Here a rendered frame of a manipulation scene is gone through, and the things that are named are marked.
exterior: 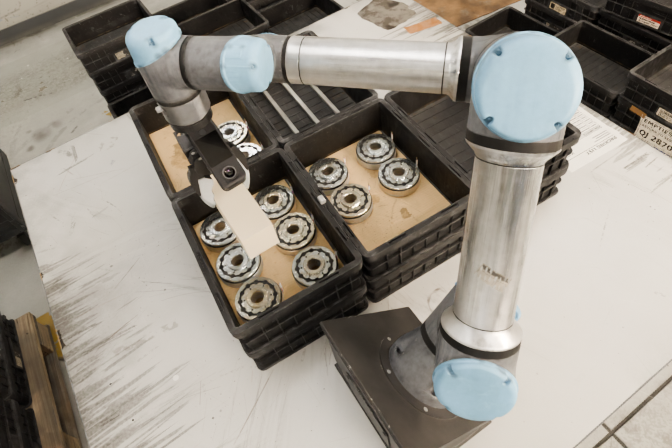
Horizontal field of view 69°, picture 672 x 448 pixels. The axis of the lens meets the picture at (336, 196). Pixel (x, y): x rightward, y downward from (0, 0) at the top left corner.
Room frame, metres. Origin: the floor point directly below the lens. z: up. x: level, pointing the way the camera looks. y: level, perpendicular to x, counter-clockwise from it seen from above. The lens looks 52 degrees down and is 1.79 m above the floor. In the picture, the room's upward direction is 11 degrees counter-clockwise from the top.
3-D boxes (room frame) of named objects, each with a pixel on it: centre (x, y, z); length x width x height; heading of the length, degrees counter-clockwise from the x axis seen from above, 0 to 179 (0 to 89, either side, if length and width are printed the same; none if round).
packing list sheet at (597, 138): (0.96, -0.69, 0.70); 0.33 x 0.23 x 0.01; 25
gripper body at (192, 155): (0.63, 0.21, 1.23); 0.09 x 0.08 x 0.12; 25
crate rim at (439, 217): (0.74, -0.10, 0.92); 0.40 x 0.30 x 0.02; 21
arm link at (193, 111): (0.62, 0.21, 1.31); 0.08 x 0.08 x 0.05
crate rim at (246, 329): (0.63, 0.18, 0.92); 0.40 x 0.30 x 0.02; 21
